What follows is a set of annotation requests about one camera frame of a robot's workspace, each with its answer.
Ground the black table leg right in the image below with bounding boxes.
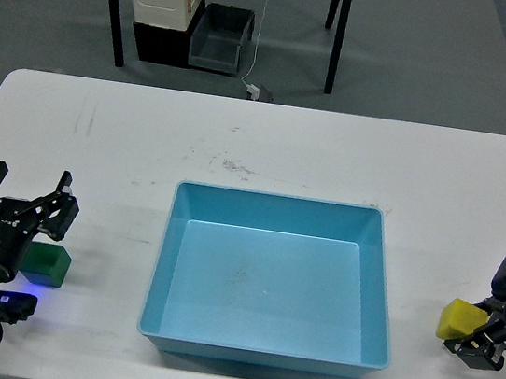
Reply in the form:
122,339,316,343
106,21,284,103
323,0,352,94

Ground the white hanging cable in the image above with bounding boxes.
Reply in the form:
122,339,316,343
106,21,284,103
240,0,270,90

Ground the light blue plastic tray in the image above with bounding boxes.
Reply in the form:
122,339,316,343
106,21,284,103
138,182,390,378

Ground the black table leg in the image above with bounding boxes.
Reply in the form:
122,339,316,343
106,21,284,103
107,0,124,68
323,0,352,94

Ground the grey plastic bin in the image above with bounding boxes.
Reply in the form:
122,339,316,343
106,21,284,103
188,3,255,76

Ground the green cube block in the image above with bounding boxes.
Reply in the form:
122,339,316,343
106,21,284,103
20,242,72,288

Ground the yellow cube block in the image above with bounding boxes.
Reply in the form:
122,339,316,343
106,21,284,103
435,298,489,340

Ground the black table leg left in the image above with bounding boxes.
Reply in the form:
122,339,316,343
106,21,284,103
107,0,124,68

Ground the white power adapter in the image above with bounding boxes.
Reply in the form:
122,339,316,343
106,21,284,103
246,83,260,101

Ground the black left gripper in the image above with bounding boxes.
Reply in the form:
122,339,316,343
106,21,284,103
0,161,79,283

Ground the black box under crate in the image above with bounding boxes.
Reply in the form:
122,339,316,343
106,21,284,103
133,0,206,69

